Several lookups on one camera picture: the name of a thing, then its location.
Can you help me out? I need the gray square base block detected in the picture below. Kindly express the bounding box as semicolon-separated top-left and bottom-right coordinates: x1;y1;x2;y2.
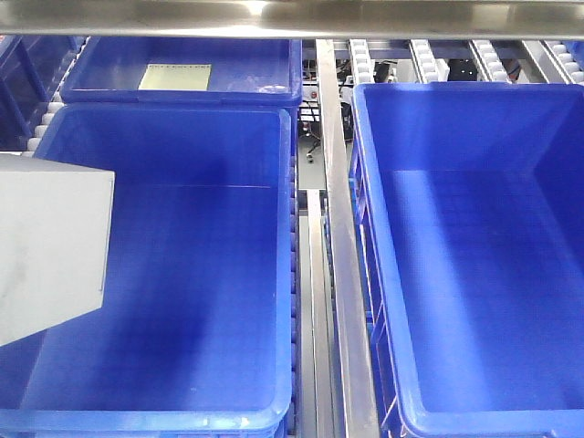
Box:
1;154;115;345

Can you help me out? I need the large blue bin left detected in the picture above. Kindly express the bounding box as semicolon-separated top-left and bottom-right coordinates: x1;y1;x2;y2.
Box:
1;103;293;437

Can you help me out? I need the large blue bin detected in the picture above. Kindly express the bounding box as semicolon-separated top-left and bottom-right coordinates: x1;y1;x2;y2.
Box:
1;103;293;437
350;82;583;437

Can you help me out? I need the large blue bin right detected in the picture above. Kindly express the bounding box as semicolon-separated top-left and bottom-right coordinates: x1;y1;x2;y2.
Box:
350;82;583;437

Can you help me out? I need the blue bin with paper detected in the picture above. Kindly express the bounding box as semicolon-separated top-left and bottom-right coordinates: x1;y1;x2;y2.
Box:
60;36;302;108

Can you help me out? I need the pale yellow paper sheet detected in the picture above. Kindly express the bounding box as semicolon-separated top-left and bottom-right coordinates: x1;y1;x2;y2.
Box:
138;64;212;91

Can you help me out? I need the steel roller conveyor frame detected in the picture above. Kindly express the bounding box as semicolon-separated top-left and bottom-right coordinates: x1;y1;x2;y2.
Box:
1;1;583;437

